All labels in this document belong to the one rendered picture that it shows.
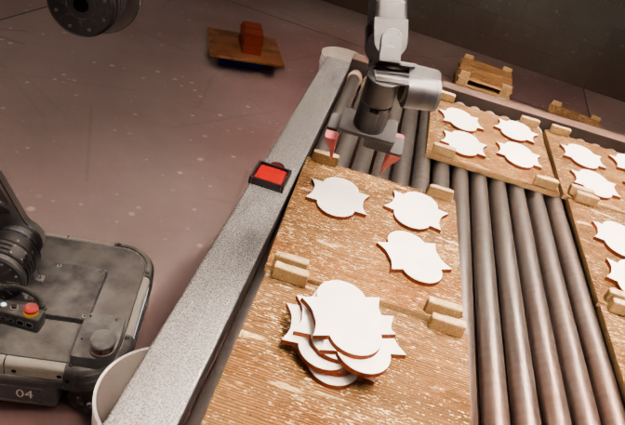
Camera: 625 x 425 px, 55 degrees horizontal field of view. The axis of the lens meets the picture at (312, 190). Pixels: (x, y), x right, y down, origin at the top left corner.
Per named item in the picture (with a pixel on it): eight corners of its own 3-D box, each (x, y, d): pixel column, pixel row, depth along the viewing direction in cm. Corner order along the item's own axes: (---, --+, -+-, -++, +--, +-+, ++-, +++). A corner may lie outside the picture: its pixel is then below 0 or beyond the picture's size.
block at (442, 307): (423, 312, 100) (428, 300, 98) (423, 305, 101) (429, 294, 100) (458, 324, 100) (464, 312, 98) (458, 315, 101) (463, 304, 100)
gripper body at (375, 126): (392, 151, 105) (404, 118, 100) (336, 135, 105) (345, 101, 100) (395, 128, 110) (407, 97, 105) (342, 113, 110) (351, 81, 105)
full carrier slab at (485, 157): (424, 156, 153) (430, 142, 150) (430, 99, 187) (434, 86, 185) (556, 198, 151) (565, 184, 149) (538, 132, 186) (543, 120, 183)
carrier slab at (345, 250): (262, 272, 101) (264, 265, 100) (305, 161, 136) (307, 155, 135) (460, 332, 100) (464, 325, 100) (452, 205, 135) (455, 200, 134)
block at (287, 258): (271, 267, 100) (273, 254, 99) (272, 260, 102) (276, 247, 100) (304, 277, 100) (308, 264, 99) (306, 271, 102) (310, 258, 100)
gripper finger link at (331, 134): (353, 176, 111) (365, 139, 104) (316, 166, 111) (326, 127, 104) (359, 153, 116) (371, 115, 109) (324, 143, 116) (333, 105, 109)
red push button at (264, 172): (252, 181, 125) (253, 176, 124) (259, 168, 130) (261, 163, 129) (279, 191, 124) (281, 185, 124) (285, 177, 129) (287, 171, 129)
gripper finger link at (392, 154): (390, 186, 111) (404, 149, 104) (352, 176, 111) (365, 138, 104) (393, 163, 115) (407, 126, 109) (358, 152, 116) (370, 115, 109)
